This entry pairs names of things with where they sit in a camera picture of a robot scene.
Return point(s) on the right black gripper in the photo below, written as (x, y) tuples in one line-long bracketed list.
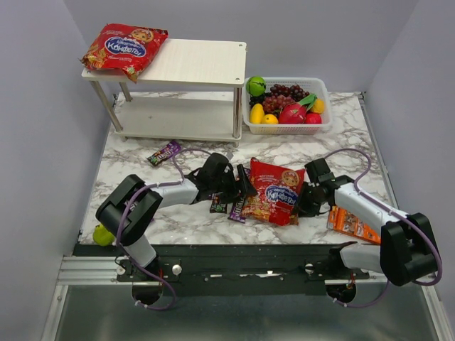
[(307, 199)]

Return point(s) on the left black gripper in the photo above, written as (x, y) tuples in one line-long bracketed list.
[(234, 183)]

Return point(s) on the red candy bag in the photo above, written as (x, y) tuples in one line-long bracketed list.
[(278, 189), (127, 49)]

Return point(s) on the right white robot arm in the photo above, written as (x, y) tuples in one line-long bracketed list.
[(407, 251)]

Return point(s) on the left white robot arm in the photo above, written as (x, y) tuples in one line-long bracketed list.
[(131, 207)]

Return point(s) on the purple M&M pack near shelf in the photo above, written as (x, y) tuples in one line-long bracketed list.
[(165, 153)]

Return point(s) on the white two-tier shelf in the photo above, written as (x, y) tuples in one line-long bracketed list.
[(205, 103)]

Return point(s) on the orange snack box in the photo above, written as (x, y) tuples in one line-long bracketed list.
[(341, 221)]

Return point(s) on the yellow toy lemon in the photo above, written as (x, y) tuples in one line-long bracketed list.
[(269, 119)]

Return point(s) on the yellow toy mango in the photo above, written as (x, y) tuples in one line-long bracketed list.
[(257, 114)]

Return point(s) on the red toy apple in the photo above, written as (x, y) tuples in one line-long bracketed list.
[(313, 118)]

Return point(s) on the pink toy dragon fruit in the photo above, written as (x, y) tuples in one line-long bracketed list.
[(296, 113)]

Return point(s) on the red toy grapes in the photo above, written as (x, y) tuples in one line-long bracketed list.
[(275, 104)]

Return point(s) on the orange yellow toy fruit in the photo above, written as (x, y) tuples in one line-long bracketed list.
[(318, 106)]

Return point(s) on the green toy ball fruit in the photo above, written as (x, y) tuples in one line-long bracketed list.
[(256, 86)]

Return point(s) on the dark purple toy grapes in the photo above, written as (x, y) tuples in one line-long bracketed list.
[(296, 92)]

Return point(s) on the white plastic fruit basket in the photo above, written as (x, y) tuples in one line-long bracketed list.
[(311, 85)]

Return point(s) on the green toy pear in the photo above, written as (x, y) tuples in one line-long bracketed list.
[(102, 236)]

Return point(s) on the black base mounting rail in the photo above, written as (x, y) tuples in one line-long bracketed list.
[(327, 252)]

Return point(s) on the aluminium frame rail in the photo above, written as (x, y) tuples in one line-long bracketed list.
[(81, 270)]

